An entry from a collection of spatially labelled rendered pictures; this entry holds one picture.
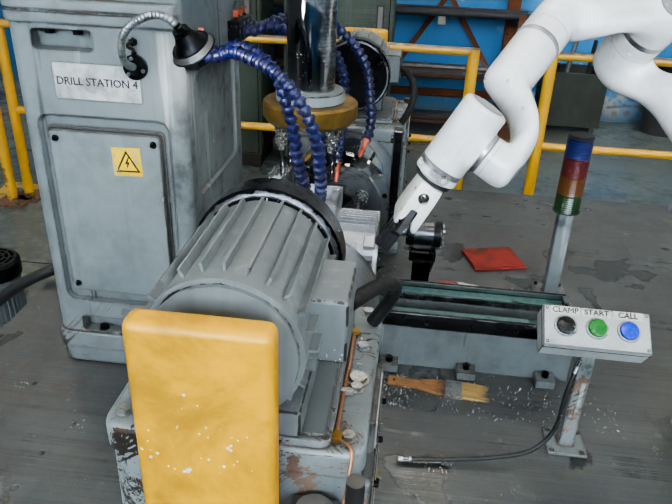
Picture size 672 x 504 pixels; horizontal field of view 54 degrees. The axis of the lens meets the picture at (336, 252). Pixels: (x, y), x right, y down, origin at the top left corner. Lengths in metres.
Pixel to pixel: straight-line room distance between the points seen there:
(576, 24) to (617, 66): 0.14
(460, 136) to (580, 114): 5.00
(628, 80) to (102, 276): 1.11
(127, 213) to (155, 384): 0.70
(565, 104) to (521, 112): 4.85
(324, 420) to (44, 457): 0.68
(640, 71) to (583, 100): 4.64
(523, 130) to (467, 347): 0.46
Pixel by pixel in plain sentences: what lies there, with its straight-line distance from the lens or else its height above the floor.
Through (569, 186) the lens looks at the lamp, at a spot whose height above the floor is 1.10.
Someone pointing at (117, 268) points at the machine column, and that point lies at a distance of 1.33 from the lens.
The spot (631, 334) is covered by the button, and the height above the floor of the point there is 1.07.
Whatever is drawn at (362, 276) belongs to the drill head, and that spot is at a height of 1.12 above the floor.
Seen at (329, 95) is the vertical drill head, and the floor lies 1.36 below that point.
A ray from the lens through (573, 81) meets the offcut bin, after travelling 6.07.
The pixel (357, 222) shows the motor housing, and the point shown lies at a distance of 1.32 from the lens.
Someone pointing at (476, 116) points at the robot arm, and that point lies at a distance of 1.18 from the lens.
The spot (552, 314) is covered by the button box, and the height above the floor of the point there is 1.08.
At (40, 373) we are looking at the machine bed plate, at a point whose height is 0.80.
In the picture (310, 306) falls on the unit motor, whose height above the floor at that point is 1.31.
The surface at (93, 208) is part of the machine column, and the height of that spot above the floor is 1.16.
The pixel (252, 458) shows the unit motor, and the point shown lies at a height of 1.22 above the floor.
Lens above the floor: 1.65
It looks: 27 degrees down
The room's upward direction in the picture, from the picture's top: 2 degrees clockwise
